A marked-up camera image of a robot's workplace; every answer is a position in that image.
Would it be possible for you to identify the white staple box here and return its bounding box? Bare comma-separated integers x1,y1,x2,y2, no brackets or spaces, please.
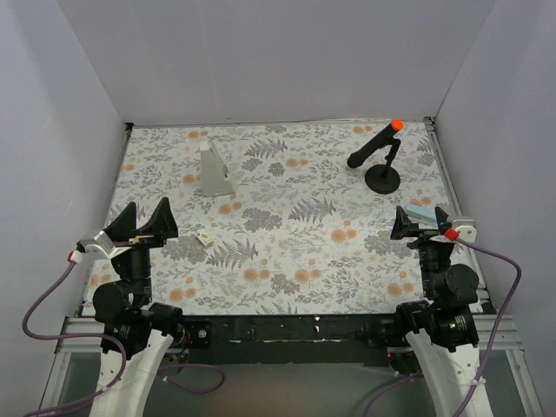
195,231,214,247

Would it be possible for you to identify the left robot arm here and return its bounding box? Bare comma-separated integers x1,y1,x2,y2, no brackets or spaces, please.
81,197,185,416

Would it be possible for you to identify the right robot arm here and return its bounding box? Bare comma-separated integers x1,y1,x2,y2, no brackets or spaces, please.
390,207,493,416

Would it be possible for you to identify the black round microphone stand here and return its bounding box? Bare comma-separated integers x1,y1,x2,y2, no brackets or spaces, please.
365,138,400,195

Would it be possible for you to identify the grey metronome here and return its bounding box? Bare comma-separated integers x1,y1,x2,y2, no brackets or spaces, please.
200,140,235,197

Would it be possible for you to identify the black microphone orange tip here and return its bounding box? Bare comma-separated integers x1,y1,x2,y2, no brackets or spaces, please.
347,119,404,169

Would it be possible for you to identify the floral patterned table mat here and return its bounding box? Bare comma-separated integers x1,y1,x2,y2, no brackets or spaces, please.
109,122,453,315

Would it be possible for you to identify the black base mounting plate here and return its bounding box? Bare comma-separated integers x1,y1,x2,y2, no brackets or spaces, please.
168,314,420,373

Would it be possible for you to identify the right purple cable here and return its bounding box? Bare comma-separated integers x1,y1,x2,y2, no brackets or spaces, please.
362,239,522,417

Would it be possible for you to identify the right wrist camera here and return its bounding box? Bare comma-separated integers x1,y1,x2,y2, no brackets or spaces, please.
443,216,477,243

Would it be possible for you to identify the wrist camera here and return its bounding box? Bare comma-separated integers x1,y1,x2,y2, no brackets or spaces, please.
67,230,131,264
443,216,477,243

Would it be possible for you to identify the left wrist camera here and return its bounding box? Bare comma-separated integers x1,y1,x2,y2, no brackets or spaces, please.
67,230,131,264

